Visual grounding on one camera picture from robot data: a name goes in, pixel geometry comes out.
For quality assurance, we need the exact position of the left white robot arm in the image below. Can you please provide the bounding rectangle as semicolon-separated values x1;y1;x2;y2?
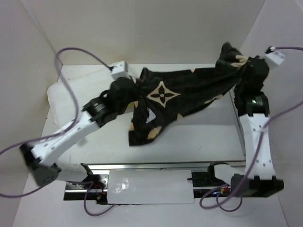
19;77;139;189

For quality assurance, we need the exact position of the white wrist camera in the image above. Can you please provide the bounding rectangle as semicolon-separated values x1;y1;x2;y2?
263;46;285;70
111;61;131;80

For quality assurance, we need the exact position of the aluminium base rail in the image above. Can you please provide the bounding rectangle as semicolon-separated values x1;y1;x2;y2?
63;161;247;201

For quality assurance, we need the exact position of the white pillow yellow edge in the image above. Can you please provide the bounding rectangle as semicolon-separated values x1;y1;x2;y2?
47;70;138;123

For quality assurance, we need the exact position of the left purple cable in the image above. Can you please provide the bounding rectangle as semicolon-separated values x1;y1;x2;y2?
0;48;114;217

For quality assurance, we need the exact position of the white cover plate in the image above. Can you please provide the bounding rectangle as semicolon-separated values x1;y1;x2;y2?
107;170;194;205

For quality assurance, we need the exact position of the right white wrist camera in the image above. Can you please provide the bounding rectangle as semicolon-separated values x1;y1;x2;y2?
263;46;285;70

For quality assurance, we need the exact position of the black beige patterned pillowcase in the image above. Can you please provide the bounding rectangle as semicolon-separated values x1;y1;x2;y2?
128;42;248;147

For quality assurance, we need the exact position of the aluminium side rail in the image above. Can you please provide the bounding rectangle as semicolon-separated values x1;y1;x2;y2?
229;88;246;157

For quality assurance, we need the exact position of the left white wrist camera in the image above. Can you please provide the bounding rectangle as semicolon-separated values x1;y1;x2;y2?
111;61;131;80

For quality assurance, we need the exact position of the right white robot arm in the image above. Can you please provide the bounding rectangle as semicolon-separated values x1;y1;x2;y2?
206;56;284;198

